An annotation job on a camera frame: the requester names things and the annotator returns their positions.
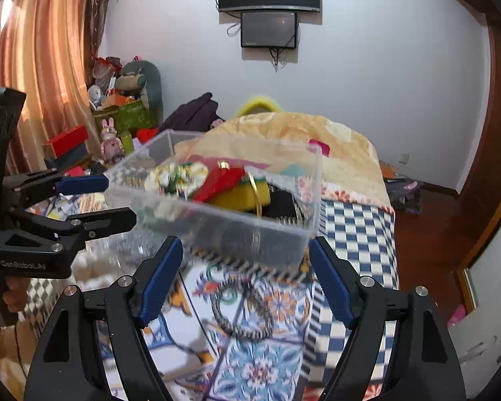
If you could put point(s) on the purple bag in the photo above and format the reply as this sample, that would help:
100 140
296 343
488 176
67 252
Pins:
409 194

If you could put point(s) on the white wall socket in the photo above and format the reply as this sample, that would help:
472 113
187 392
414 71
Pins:
405 158

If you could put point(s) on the red hair clip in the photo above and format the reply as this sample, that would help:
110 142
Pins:
217 183

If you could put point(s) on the pink bunny figure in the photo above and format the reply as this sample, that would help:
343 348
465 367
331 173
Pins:
110 142

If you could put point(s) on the yellow soft pouch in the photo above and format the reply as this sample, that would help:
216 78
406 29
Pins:
238 198

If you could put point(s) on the orange striped curtain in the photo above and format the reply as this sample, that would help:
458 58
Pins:
37 50

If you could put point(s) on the white floral scrunchie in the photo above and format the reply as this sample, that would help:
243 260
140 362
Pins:
173 177

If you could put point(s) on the clear plastic box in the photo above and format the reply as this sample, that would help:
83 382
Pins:
238 234

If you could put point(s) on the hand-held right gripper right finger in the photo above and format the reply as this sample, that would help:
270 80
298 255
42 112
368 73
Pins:
330 286

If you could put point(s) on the black box under television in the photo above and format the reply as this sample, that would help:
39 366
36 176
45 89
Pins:
269 29

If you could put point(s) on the patterned tile-print blanket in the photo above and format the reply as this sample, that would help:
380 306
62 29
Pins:
359 234

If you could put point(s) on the grey plush toy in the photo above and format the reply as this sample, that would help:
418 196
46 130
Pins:
144 83

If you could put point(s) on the dark purple garment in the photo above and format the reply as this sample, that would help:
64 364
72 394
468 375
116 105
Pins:
192 115

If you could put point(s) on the yellow plastic chair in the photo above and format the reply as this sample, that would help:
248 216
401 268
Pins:
259 102

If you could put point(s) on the white fluffy cloth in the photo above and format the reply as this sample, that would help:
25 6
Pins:
94 269

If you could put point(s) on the green cardboard box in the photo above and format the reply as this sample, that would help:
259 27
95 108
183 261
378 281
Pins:
129 115

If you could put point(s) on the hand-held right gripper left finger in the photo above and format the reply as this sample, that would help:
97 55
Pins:
158 286

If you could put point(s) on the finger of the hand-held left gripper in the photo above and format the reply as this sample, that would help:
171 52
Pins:
104 221
83 184

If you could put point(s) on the beige floral quilt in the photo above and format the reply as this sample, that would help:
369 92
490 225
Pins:
275 133

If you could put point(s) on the red box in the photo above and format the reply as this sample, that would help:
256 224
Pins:
67 140

